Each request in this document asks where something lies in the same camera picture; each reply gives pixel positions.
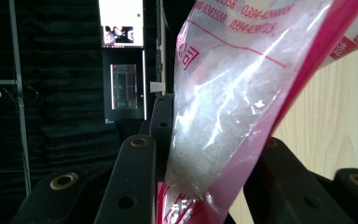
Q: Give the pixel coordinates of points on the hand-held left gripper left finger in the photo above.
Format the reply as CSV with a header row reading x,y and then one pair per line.
x,y
130,174

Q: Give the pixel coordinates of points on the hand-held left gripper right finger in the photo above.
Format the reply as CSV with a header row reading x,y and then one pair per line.
x,y
292,193

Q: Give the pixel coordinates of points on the clear pink-printed plastic bag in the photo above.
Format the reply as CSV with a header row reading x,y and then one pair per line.
x,y
230,109

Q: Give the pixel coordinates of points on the black curtain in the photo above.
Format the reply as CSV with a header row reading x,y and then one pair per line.
x,y
68,140

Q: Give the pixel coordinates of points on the dark computer monitor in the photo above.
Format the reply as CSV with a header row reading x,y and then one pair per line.
x,y
124,87

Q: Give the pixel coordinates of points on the small white tag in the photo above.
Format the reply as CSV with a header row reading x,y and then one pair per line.
x,y
156,86

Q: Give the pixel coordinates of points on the grey metal stand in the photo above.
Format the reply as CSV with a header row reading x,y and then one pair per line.
x,y
20,109

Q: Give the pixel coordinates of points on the bright computer monitor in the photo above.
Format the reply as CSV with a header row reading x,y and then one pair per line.
x,y
121,15

